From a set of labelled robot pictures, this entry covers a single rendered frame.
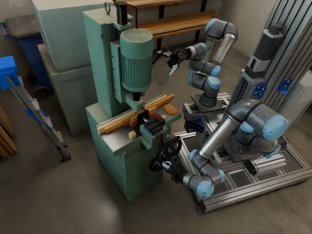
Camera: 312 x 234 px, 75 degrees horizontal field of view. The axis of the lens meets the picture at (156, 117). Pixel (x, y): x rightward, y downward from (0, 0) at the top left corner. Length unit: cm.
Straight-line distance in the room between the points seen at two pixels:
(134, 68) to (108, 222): 142
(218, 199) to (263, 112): 116
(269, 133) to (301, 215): 168
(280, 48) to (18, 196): 242
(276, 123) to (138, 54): 71
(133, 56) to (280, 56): 85
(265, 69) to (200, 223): 142
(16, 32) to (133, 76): 185
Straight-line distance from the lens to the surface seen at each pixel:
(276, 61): 144
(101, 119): 163
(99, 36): 127
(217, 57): 146
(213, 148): 112
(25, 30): 279
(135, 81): 118
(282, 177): 241
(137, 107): 134
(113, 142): 134
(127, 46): 108
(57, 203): 224
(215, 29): 168
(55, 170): 242
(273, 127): 98
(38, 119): 196
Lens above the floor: 196
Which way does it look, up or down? 45 degrees down
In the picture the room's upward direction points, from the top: 6 degrees clockwise
